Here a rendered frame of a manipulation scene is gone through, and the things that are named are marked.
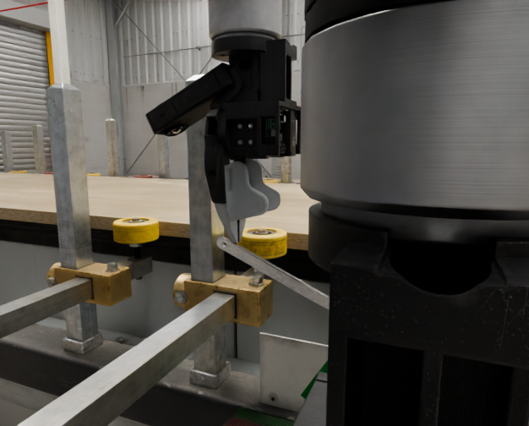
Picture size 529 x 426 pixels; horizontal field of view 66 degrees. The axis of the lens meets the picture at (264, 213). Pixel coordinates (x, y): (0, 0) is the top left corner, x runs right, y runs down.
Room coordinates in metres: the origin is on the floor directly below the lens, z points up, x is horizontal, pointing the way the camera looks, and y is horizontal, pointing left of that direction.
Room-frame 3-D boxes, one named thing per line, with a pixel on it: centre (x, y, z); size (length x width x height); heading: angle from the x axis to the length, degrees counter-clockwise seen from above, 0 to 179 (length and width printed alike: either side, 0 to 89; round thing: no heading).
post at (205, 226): (0.56, 0.08, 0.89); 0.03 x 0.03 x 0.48; 67
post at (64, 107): (0.65, 0.31, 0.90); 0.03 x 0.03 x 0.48; 67
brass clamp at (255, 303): (0.55, 0.06, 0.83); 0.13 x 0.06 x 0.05; 67
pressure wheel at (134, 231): (0.73, 0.24, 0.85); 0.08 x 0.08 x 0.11
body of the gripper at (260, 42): (0.45, 0.01, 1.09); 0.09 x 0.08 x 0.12; 67
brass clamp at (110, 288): (0.65, 0.29, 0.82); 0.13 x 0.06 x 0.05; 67
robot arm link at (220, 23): (0.45, 0.02, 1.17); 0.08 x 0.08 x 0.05
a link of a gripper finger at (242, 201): (0.43, 0.02, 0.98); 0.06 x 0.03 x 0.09; 67
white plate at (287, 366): (0.45, -0.11, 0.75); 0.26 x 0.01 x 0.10; 67
